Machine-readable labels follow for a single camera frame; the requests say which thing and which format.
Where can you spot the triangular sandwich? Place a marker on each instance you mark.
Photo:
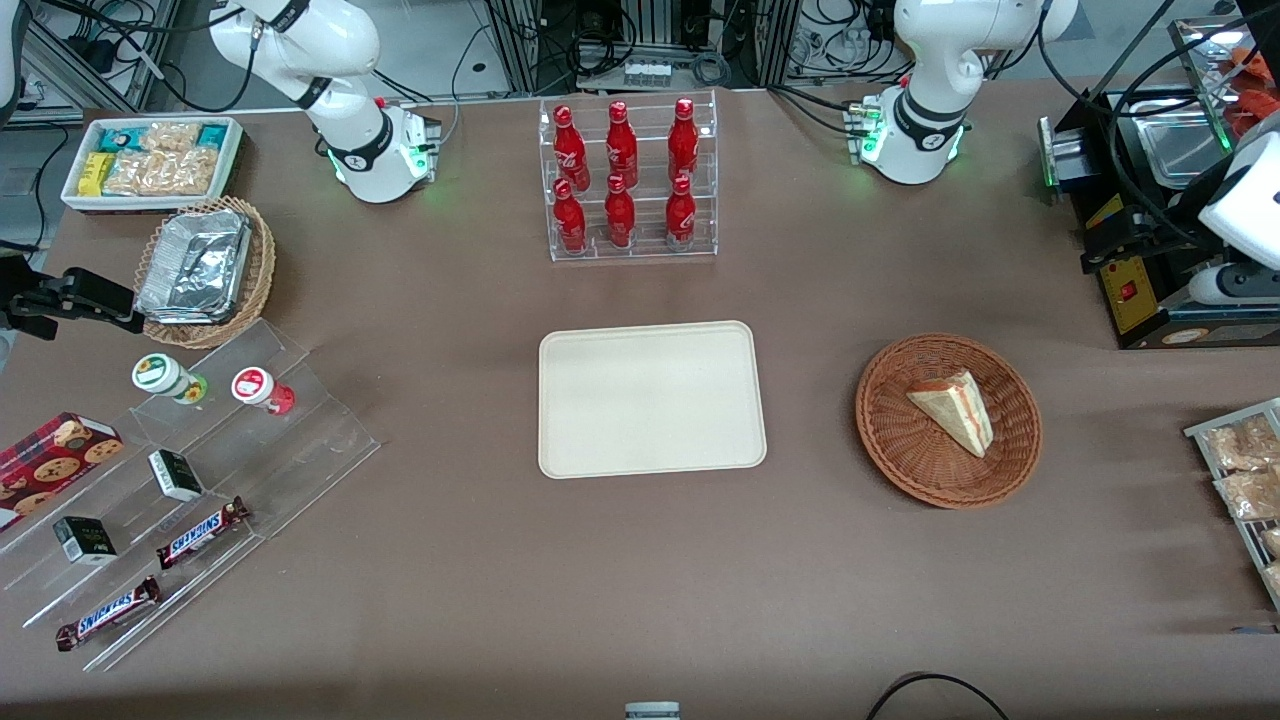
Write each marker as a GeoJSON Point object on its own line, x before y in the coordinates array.
{"type": "Point", "coordinates": [955, 410]}

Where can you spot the red plaid cookie box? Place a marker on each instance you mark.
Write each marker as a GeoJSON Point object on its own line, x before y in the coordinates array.
{"type": "Point", "coordinates": [55, 460]}

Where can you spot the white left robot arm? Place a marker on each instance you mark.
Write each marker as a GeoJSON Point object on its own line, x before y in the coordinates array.
{"type": "Point", "coordinates": [935, 60]}

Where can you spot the teal snack packet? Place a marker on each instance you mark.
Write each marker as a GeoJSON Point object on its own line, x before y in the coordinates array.
{"type": "Point", "coordinates": [122, 138]}
{"type": "Point", "coordinates": [212, 136]}

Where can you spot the red lid yogurt cup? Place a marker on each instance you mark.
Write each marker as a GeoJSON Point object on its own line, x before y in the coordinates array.
{"type": "Point", "coordinates": [253, 386]}

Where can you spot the clear acrylic bottle rack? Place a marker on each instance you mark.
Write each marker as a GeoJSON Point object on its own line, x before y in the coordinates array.
{"type": "Point", "coordinates": [645, 250]}

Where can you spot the dark brown round wicker basket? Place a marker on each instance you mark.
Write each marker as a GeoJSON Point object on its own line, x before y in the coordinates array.
{"type": "Point", "coordinates": [900, 440]}

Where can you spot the red sausage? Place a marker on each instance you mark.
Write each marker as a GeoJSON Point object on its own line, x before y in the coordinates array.
{"type": "Point", "coordinates": [1258, 108]}
{"type": "Point", "coordinates": [1245, 58]}

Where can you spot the small clear cracker bag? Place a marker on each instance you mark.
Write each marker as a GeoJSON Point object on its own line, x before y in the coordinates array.
{"type": "Point", "coordinates": [170, 136]}

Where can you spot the white rectangular snack bin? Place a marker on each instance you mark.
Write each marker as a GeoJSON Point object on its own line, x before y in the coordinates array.
{"type": "Point", "coordinates": [232, 165]}

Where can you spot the clear acrylic stepped stand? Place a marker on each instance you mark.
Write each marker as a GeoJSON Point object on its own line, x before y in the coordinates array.
{"type": "Point", "coordinates": [300, 440]}

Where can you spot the small black carton box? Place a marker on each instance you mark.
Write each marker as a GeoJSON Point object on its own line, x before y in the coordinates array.
{"type": "Point", "coordinates": [176, 475]}
{"type": "Point", "coordinates": [85, 540]}

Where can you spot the white power strip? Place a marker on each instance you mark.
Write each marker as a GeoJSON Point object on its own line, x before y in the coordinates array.
{"type": "Point", "coordinates": [647, 74]}

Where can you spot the aluminium frame rack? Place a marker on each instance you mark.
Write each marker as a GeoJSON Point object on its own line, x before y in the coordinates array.
{"type": "Point", "coordinates": [515, 45]}

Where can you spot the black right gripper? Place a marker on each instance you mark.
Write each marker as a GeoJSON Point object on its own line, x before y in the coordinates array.
{"type": "Point", "coordinates": [28, 289]}

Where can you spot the steel food pan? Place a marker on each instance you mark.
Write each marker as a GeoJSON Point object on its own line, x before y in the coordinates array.
{"type": "Point", "coordinates": [1185, 150]}

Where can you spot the yellow snack packet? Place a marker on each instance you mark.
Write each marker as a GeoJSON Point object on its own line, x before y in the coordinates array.
{"type": "Point", "coordinates": [94, 175]}

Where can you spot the cream plastic tray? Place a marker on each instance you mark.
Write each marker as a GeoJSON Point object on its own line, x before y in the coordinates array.
{"type": "Point", "coordinates": [650, 400]}

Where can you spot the Snickers chocolate bar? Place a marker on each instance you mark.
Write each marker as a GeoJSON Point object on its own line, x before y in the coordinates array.
{"type": "Point", "coordinates": [200, 533]}
{"type": "Point", "coordinates": [108, 613]}

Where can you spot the large clear cracker bag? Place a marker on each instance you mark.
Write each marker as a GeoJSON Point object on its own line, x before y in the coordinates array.
{"type": "Point", "coordinates": [165, 173]}

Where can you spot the green lid yogurt cup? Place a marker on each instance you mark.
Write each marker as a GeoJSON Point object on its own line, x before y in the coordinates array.
{"type": "Point", "coordinates": [160, 374]}

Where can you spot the silver foil packets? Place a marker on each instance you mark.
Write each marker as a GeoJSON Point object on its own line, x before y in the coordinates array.
{"type": "Point", "coordinates": [195, 265]}

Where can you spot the black food warmer machine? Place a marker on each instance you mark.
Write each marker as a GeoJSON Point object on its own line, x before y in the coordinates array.
{"type": "Point", "coordinates": [1150, 310]}

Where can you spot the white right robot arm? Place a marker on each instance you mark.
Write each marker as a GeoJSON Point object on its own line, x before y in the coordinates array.
{"type": "Point", "coordinates": [340, 50]}

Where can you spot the light tan wicker basket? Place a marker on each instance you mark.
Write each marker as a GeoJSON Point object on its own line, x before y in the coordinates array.
{"type": "Point", "coordinates": [258, 270]}

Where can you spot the clear bag of snacks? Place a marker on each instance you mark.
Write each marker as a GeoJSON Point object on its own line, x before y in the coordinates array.
{"type": "Point", "coordinates": [1274, 580]}
{"type": "Point", "coordinates": [1250, 495]}
{"type": "Point", "coordinates": [1240, 445]}
{"type": "Point", "coordinates": [1272, 542]}

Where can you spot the red cola bottle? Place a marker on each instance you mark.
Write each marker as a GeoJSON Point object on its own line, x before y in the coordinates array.
{"type": "Point", "coordinates": [683, 140]}
{"type": "Point", "coordinates": [570, 150]}
{"type": "Point", "coordinates": [621, 145]}
{"type": "Point", "coordinates": [620, 218]}
{"type": "Point", "coordinates": [680, 218]}
{"type": "Point", "coordinates": [570, 222]}

